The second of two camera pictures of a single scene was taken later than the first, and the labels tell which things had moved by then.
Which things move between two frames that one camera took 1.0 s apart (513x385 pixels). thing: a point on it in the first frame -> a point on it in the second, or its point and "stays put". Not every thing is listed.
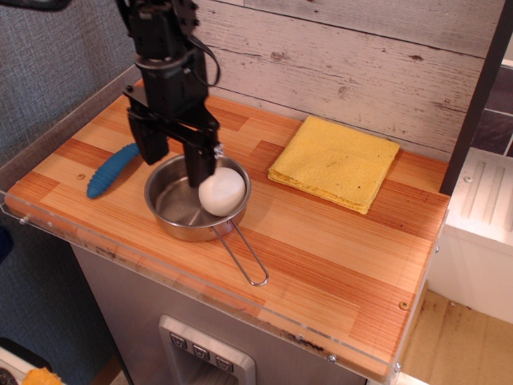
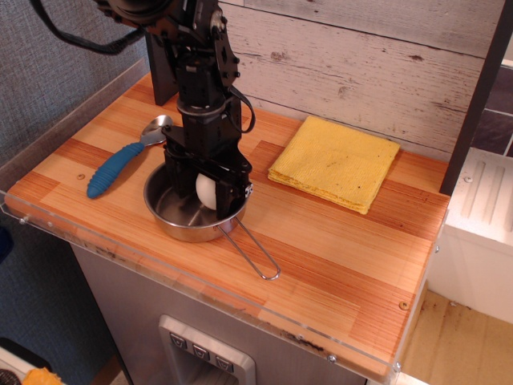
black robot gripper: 173,92 -> 210,134
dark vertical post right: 491,67 stays put
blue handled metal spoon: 111,166 stays put
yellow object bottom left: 41,376 stays put
